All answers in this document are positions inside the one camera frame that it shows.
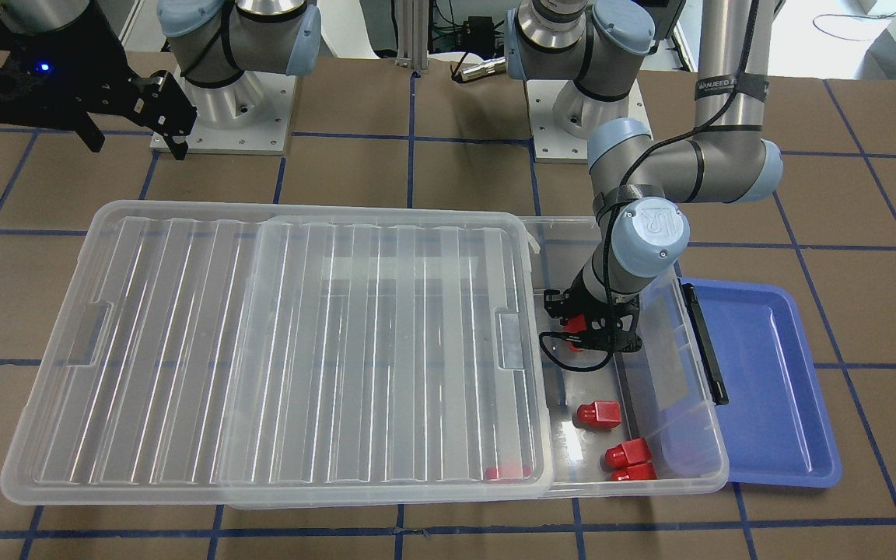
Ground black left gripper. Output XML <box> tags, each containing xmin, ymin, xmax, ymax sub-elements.
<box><xmin>544</xmin><ymin>271</ymin><xmax>643</xmax><ymax>353</ymax></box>

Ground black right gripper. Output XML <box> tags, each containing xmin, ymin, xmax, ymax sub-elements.
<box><xmin>0</xmin><ymin>16</ymin><xmax>197</xmax><ymax>162</ymax></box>

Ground clear plastic box lid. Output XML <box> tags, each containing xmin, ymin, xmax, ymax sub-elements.
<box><xmin>0</xmin><ymin>201</ymin><xmax>555</xmax><ymax>508</ymax></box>

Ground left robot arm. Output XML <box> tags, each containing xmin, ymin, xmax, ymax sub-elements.
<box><xmin>504</xmin><ymin>1</ymin><xmax>783</xmax><ymax>355</ymax></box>

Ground red block under lid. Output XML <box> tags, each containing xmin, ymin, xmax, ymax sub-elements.
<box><xmin>484</xmin><ymin>464</ymin><xmax>532</xmax><ymax>481</ymax></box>

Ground blue plastic tray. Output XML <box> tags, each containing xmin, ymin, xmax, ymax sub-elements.
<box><xmin>681</xmin><ymin>278</ymin><xmax>842</xmax><ymax>488</ymax></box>

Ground clear plastic storage box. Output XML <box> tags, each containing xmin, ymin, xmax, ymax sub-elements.
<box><xmin>213</xmin><ymin>215</ymin><xmax>728</xmax><ymax>508</ymax></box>

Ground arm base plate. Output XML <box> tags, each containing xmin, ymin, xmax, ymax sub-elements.
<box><xmin>171</xmin><ymin>67</ymin><xmax>296</xmax><ymax>156</ymax></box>
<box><xmin>526</xmin><ymin>78</ymin><xmax>643</xmax><ymax>165</ymax></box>

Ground black box latch handle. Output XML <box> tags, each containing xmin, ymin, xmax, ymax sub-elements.
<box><xmin>681</xmin><ymin>282</ymin><xmax>730</xmax><ymax>405</ymax></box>

